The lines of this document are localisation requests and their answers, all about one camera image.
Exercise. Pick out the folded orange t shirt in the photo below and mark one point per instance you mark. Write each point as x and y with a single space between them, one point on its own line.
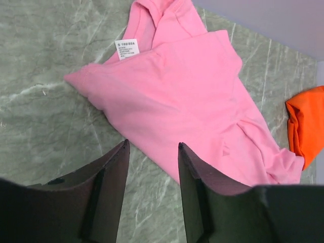
305 124

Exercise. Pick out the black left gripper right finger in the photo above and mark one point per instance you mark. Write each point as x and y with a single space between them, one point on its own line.
217 208

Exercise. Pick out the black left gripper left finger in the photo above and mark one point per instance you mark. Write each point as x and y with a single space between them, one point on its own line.
82 206

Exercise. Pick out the pink t shirt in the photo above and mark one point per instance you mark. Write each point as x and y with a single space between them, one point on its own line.
183 86

